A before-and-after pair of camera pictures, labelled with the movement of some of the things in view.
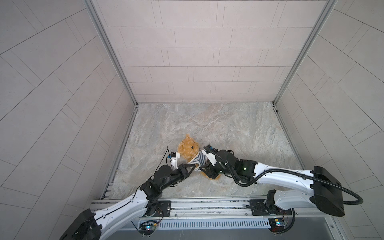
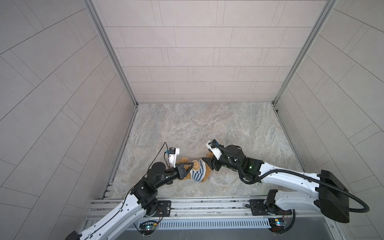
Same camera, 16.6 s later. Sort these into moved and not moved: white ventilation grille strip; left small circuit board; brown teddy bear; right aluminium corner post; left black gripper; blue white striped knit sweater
Moved: brown teddy bear; blue white striped knit sweater
Not moved: right aluminium corner post; left small circuit board; left black gripper; white ventilation grille strip
